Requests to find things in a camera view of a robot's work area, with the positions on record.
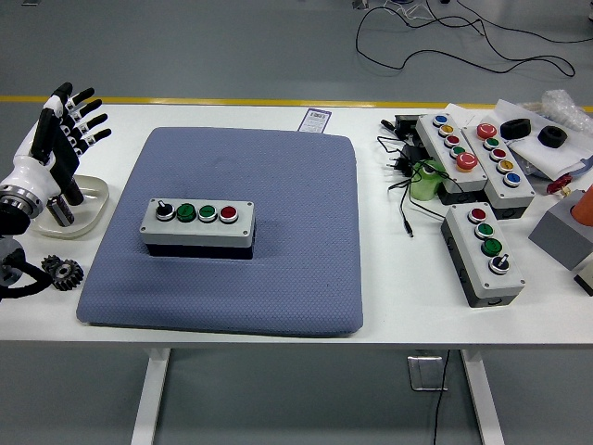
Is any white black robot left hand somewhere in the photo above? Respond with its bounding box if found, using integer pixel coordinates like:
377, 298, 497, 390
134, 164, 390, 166
2, 82, 114, 201

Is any grey four-button control box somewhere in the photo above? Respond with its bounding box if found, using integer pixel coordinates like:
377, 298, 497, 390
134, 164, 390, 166
139, 197, 256, 261
439, 202, 527, 309

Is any grey five-button control box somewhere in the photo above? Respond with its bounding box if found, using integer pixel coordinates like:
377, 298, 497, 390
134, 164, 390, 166
464, 122, 536, 220
415, 113, 489, 206

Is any black cylinder with silver cap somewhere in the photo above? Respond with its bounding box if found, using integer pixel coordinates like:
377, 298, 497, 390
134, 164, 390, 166
47, 194, 75, 227
62, 178, 85, 206

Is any white shallow dish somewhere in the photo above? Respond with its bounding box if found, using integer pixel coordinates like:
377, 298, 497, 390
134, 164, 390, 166
31, 173, 111, 241

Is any black metal gear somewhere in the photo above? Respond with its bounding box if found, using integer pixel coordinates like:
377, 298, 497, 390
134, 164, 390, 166
40, 254, 84, 292

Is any blue-grey padded mat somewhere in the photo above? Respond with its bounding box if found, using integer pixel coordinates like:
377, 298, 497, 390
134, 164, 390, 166
76, 126, 365, 338

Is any white table leg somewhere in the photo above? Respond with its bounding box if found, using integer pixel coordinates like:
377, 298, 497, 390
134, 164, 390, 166
461, 348, 506, 445
131, 345, 171, 445

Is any purple white label card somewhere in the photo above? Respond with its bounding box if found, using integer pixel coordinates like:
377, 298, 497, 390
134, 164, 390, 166
298, 108, 333, 134

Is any black electronic module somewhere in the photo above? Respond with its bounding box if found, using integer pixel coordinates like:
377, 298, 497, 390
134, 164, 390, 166
380, 114, 421, 140

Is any black power adapter plug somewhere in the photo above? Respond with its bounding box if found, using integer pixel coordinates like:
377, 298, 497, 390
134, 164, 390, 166
384, 144, 425, 177

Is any white paper sheet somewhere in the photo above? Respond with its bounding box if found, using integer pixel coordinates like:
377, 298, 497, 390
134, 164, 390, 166
445, 102, 481, 127
493, 98, 593, 180

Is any metal floor socket plate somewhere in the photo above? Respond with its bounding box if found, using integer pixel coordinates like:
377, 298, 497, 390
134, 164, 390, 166
407, 354, 449, 392

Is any grey block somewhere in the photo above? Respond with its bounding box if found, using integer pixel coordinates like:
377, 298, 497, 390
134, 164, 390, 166
527, 189, 593, 273

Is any clear bubble wrap bag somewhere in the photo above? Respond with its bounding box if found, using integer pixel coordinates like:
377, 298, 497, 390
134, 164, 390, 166
523, 88, 593, 135

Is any orange cone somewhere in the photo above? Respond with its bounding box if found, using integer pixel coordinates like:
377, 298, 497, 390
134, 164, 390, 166
570, 183, 593, 224

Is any white black small box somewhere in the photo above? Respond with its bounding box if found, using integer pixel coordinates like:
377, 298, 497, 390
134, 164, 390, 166
573, 252, 593, 298

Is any black floor cable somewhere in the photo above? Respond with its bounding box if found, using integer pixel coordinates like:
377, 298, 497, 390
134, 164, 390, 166
355, 0, 593, 78

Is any black adapter cord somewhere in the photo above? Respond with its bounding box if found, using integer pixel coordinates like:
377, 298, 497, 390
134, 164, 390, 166
375, 133, 467, 240

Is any white floor cable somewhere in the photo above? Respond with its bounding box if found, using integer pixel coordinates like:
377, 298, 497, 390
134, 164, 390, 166
391, 0, 439, 24

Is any black cable under table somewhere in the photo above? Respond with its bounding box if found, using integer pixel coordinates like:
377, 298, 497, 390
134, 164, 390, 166
433, 348, 452, 445

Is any black foam ring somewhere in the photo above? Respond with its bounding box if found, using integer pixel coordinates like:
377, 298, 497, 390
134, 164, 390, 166
499, 118, 533, 139
536, 124, 568, 148

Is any red valve handle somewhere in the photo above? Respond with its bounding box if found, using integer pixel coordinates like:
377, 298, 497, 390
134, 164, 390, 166
545, 173, 575, 196

